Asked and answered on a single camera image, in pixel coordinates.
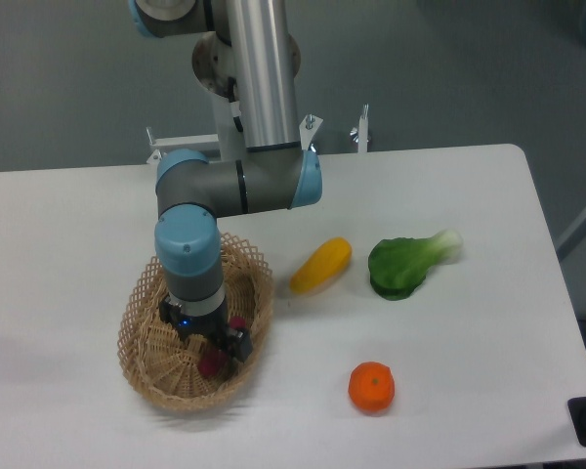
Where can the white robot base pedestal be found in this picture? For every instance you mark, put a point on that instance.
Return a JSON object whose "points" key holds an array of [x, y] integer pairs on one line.
{"points": [[213, 66]]}

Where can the orange tangerine toy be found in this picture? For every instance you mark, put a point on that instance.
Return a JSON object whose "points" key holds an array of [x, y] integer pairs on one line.
{"points": [[372, 387]]}

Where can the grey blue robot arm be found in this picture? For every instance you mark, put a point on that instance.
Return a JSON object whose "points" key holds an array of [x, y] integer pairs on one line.
{"points": [[248, 58]]}

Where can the green bok choy toy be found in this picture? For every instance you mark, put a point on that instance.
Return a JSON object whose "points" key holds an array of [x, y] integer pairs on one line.
{"points": [[398, 266]]}

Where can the purple sweet potato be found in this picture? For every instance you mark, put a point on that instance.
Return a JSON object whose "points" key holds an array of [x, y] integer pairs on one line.
{"points": [[214, 361]]}

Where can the yellow mango toy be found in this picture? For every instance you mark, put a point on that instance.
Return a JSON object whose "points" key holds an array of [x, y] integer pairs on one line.
{"points": [[328, 261]]}

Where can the white metal mounting frame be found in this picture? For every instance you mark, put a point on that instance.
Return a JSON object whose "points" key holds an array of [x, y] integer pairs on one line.
{"points": [[359, 136]]}

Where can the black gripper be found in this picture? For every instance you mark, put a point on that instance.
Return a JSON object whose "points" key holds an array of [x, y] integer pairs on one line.
{"points": [[235, 342]]}

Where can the woven wicker basket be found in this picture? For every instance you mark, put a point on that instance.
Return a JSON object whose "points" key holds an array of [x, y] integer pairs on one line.
{"points": [[163, 368]]}

